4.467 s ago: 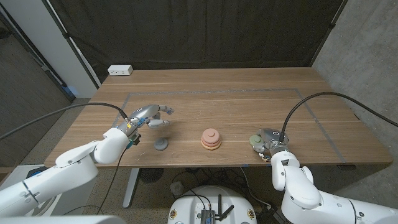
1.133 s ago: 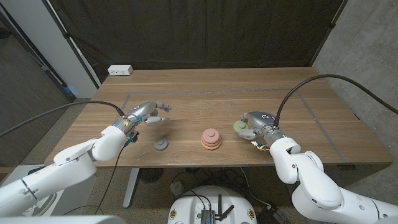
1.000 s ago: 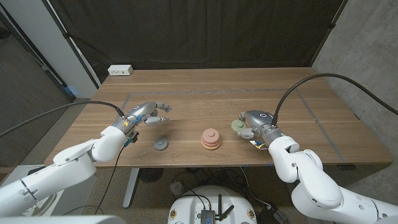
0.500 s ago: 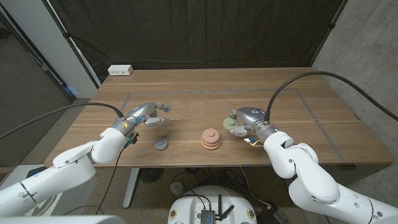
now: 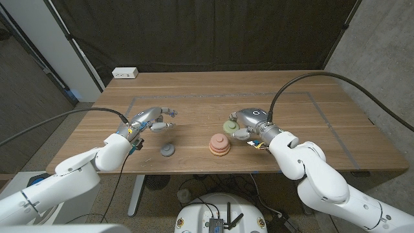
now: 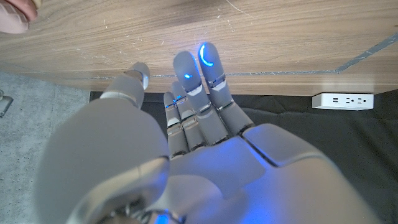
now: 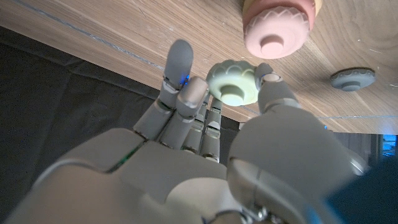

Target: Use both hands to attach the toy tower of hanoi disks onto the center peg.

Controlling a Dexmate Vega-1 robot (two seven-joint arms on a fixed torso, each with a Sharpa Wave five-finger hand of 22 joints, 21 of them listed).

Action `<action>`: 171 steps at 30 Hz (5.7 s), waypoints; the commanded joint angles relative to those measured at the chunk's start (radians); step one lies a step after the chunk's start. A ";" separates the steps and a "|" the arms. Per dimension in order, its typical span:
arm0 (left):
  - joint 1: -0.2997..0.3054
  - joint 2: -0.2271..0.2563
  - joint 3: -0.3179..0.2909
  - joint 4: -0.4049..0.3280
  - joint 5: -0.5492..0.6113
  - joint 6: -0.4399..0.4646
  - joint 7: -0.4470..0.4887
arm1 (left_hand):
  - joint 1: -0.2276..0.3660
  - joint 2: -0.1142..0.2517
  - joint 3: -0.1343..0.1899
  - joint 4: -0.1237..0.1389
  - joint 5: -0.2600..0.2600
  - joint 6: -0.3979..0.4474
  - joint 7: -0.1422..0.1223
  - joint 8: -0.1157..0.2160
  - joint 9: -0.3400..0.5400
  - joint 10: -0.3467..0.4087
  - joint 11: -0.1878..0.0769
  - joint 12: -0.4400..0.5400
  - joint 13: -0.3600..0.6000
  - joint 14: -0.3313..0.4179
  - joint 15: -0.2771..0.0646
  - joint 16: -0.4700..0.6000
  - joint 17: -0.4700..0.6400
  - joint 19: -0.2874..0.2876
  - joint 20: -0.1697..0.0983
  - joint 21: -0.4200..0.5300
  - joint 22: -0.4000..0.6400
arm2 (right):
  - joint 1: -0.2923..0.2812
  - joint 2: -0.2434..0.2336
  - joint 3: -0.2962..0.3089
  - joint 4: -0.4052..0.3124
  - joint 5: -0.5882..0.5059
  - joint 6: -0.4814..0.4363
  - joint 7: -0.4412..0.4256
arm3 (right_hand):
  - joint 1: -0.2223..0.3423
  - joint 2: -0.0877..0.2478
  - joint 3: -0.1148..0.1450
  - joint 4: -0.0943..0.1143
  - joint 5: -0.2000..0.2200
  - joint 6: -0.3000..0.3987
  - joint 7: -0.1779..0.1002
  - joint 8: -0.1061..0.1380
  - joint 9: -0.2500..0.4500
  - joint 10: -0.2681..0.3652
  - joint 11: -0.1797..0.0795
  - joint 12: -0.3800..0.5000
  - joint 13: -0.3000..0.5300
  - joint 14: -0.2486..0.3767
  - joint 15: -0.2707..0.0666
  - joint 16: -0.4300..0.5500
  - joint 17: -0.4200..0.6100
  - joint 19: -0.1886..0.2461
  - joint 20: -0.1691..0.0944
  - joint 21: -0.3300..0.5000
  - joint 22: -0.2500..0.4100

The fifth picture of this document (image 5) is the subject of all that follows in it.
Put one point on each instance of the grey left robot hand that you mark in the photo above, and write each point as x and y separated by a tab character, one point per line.
145	116

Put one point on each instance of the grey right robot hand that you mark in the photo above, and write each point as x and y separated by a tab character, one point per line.
255	118

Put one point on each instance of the green hanoi disk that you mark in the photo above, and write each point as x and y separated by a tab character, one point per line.
229	127

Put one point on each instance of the pink hanoi disk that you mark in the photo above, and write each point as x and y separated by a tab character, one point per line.
220	140

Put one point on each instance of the coral red hanoi disk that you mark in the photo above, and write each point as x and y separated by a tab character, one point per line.
220	149

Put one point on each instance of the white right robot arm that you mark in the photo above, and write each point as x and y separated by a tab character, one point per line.
323	181

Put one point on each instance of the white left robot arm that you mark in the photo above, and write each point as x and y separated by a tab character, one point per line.
64	181

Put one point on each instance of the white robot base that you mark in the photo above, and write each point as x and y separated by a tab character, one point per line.
197	213

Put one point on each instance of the small grey hanoi disk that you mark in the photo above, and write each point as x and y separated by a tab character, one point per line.
167	149

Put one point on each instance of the large orange hanoi disk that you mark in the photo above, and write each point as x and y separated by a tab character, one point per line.
220	154

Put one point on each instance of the blue left wrist connector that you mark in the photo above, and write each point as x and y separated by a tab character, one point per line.
132	150

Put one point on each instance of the grey tape outline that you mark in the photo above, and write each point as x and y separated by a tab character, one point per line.
226	94

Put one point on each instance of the white power strip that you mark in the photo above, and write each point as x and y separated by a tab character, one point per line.
125	72

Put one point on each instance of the dark round floor fan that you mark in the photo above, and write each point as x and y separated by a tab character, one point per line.
156	181

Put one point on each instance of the white table leg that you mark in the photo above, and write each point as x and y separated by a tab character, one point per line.
136	194

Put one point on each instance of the grey round floor object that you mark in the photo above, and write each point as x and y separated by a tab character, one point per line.
183	195

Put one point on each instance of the black backdrop stand pole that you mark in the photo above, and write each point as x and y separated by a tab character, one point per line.
345	26
76	48

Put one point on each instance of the black backdrop cloth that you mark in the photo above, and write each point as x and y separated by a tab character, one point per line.
207	32

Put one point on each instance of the black power adapter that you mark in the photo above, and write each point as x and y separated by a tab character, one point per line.
281	223

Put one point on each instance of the grey antenna radio module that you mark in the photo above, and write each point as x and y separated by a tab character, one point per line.
216	224

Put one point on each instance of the blue black foot pedal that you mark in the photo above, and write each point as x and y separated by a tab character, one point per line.
38	179

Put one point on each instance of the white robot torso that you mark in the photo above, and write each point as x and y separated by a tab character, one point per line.
64	229

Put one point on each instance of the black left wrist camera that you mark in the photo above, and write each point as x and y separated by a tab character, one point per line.
139	144

